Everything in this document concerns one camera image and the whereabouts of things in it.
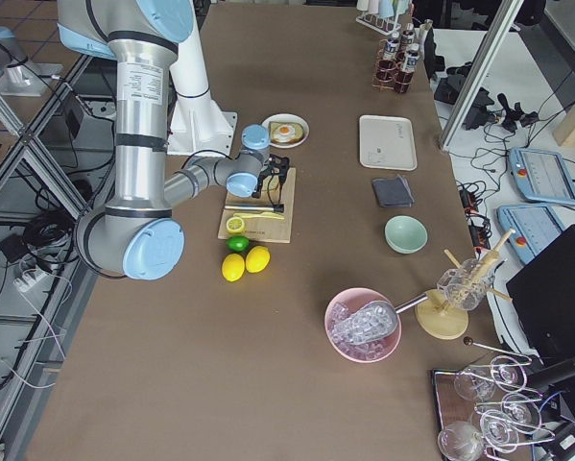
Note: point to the fried egg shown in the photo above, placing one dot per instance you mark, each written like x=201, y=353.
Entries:
x=284, y=131

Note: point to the wooden cutting board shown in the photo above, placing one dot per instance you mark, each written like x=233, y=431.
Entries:
x=265, y=230

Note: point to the aluminium frame post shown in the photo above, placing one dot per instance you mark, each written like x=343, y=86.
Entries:
x=486, y=53

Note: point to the cream rabbit serving tray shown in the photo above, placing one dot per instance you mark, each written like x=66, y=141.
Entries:
x=387, y=142

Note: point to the half lemon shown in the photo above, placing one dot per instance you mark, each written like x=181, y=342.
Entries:
x=235, y=225

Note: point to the copper wire bottle rack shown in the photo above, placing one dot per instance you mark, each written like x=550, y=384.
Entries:
x=385, y=85

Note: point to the front tea bottle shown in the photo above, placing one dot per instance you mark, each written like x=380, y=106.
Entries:
x=407, y=69

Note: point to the lower whole lemon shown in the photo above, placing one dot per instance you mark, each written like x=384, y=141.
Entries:
x=233, y=267

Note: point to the yellow plastic knife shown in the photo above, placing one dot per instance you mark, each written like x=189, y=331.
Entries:
x=259, y=215

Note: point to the wine glass rack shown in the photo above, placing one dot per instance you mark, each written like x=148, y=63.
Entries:
x=506, y=410

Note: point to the right tea bottle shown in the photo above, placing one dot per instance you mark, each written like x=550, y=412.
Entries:
x=389, y=53

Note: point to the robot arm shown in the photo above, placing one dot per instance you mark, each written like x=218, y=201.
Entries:
x=193, y=121
x=134, y=233

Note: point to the wooden cup tree stand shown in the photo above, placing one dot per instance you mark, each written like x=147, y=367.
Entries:
x=444, y=321

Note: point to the pastel cup rack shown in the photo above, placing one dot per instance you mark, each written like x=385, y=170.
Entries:
x=382, y=16

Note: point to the black laptop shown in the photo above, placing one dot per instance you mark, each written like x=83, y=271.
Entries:
x=543, y=293

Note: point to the pink ice bowl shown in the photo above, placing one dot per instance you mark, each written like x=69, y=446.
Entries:
x=348, y=302

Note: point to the upper whole lemon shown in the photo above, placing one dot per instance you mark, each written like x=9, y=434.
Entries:
x=257, y=259

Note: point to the green lime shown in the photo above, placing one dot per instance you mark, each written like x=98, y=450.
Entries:
x=238, y=243

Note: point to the green bowl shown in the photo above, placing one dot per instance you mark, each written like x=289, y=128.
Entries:
x=405, y=234

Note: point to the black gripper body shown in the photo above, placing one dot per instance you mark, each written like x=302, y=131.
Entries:
x=258, y=187

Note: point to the tea bottle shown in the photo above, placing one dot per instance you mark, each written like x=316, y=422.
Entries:
x=389, y=53
x=407, y=69
x=407, y=37

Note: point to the near teach pendant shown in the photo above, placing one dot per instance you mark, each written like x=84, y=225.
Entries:
x=535, y=225

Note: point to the steel ice scoop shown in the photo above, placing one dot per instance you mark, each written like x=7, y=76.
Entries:
x=374, y=321

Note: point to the white round plate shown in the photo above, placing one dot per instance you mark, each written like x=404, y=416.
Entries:
x=287, y=117

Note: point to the grey folded cloth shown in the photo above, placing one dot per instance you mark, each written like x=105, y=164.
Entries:
x=393, y=192

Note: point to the whole lemon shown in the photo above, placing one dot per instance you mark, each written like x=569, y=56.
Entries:
x=233, y=267
x=257, y=259

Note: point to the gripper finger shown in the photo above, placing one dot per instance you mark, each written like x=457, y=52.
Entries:
x=268, y=190
x=280, y=194

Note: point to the glass mug on stand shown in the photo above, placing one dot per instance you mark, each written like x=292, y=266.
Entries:
x=466, y=286

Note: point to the bottom bread slice on plate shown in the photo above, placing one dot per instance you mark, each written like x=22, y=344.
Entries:
x=296, y=138

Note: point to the teach pendant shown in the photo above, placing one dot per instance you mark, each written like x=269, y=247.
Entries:
x=535, y=225
x=541, y=176

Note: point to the far teach pendant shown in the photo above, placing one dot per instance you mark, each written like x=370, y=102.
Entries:
x=541, y=176

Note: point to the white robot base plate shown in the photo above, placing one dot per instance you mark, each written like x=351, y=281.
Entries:
x=218, y=145

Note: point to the left tea bottle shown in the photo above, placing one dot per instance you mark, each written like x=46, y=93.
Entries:
x=407, y=37

